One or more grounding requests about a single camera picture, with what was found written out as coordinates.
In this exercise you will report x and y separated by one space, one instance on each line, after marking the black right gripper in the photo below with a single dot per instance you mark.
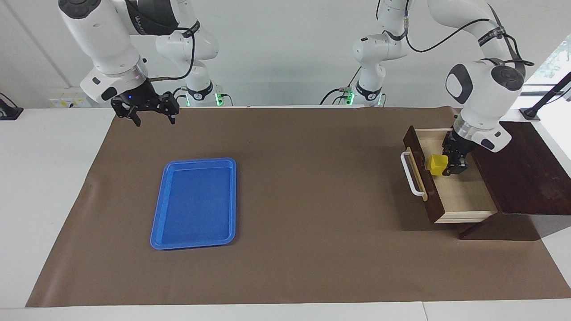
142 100

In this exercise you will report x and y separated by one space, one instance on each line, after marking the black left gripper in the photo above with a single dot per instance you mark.
457 142

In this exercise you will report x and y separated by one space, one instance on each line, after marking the yellow cube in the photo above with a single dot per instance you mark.
436 164

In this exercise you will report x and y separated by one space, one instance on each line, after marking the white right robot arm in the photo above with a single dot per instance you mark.
107 35

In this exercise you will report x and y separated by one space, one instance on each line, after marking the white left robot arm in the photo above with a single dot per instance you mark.
486 84

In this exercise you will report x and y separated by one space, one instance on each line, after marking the dark wooden cabinet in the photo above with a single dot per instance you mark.
522 178

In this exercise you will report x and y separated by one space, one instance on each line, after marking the blue plastic tray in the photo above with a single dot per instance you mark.
196 200

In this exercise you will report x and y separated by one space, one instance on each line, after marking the bright window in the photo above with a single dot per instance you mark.
551 62

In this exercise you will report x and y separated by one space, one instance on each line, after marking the brown table mat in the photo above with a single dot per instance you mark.
312 200

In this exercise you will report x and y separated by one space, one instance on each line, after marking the white wall socket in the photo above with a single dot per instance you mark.
69 99

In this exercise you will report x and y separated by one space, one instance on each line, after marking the black camera stand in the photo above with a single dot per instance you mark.
546 96

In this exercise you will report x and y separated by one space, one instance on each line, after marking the black clamp mount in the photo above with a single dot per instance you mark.
9 111

